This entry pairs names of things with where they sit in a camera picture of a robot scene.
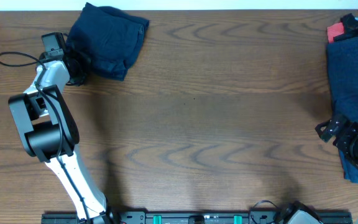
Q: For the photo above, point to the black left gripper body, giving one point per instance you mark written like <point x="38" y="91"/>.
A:
<point x="74" y="66"/>

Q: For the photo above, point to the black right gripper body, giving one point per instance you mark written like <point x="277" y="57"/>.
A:
<point x="339" y="134"/>

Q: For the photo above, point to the navy blue shorts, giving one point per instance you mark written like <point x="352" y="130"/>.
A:
<point x="110" y="38"/>

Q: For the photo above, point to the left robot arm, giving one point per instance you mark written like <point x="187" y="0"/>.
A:
<point x="48" y="131"/>

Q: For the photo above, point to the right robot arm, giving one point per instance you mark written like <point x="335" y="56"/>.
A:
<point x="297" y="212"/>

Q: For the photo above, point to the navy blue folded garment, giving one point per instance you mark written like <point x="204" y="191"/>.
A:
<point x="342" y="68"/>

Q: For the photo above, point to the red cloth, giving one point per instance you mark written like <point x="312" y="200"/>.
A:
<point x="334" y="31"/>

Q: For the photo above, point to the black cloth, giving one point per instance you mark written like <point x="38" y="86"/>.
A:
<point x="350" y="25"/>

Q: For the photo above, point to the black aluminium mounting rail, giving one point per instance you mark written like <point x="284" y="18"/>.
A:
<point x="193" y="218"/>

